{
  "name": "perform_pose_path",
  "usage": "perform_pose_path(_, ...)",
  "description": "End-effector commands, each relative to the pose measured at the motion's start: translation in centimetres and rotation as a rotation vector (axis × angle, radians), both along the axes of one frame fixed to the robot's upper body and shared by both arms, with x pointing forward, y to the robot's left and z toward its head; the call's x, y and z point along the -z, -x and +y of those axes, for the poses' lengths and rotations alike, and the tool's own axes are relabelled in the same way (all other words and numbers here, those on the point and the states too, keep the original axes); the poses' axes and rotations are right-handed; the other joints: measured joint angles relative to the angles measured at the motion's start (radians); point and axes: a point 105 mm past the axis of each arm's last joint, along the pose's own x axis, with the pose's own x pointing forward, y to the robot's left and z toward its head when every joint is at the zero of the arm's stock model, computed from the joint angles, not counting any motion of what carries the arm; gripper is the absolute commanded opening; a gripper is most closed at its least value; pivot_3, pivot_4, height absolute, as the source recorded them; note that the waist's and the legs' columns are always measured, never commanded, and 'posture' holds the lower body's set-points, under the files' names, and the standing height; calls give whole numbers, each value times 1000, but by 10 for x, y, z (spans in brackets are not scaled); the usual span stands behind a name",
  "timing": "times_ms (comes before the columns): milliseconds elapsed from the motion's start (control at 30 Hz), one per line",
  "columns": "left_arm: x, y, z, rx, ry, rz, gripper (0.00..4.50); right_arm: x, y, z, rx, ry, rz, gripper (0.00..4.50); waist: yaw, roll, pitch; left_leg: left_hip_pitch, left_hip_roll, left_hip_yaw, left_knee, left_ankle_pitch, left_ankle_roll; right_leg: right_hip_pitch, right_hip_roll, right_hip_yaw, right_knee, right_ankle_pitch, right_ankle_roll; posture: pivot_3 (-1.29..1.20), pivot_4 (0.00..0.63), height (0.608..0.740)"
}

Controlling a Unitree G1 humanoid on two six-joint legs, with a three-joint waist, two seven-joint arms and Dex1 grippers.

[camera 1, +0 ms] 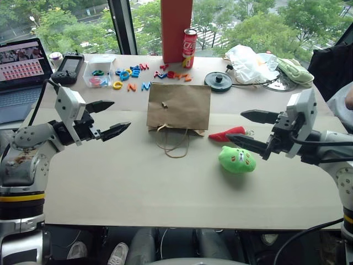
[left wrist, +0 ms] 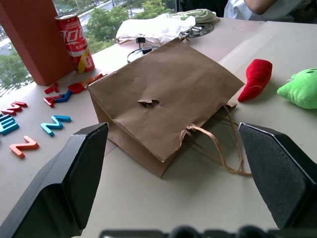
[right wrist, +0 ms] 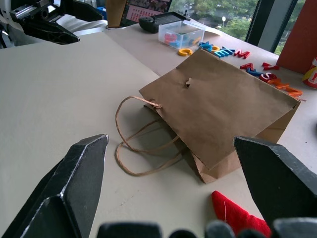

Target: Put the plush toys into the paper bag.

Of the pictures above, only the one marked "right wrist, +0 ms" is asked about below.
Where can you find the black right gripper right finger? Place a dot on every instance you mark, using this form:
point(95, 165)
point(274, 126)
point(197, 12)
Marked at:
point(277, 178)

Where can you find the red and black printed poster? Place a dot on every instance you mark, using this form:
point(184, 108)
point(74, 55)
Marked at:
point(146, 10)

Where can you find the blue letter Y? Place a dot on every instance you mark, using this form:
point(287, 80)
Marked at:
point(255, 72)

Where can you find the yellow letter C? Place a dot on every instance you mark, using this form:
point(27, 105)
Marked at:
point(185, 52)

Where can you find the white crumpled sheet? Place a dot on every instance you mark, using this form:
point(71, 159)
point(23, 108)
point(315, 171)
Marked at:
point(81, 26)

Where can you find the cyan letter E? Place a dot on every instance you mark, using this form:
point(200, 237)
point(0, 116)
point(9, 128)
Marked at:
point(224, 52)

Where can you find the red letter M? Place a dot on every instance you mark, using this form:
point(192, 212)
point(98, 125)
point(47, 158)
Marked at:
point(241, 54)

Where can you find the clear plastic box with letters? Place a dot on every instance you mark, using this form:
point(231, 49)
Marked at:
point(182, 34)

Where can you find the red letter A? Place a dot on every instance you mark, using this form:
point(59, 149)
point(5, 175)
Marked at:
point(250, 66)

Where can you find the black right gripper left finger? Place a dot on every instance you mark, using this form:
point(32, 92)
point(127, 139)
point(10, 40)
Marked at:
point(74, 178)

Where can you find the blue letter magnet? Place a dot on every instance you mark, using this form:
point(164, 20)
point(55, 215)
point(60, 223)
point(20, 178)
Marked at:
point(206, 46)

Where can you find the red letter S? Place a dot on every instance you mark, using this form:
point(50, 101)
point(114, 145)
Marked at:
point(268, 77)

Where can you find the orange letter magnet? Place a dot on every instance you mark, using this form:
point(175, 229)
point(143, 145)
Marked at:
point(286, 87)
point(278, 82)

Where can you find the blue plastic bin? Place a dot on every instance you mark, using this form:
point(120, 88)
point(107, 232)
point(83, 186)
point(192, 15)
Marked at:
point(101, 10)

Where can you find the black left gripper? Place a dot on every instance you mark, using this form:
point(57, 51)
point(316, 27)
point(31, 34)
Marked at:
point(29, 11)

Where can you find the yellow red packet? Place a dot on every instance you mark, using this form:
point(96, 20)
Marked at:
point(311, 75)

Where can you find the orange-red board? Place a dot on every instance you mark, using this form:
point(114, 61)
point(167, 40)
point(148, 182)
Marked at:
point(299, 37)

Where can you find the black remote controller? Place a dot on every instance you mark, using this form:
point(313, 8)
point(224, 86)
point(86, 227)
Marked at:
point(161, 21)

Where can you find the black window frame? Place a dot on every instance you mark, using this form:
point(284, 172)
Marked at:
point(260, 22)

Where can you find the red cloth piece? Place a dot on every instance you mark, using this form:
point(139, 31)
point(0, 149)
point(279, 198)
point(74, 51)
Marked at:
point(235, 215)

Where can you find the orange letter Z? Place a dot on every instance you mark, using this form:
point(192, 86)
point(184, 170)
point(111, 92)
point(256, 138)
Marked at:
point(294, 93)

